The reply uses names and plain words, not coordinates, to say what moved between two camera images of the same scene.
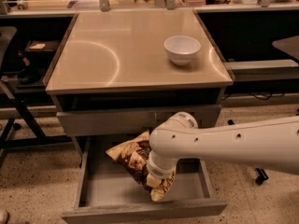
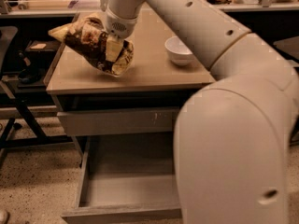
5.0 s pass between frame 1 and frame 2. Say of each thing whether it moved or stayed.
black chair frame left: stayed
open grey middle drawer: stayed
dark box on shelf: stayed
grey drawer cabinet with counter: stayed
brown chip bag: moved
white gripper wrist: moved
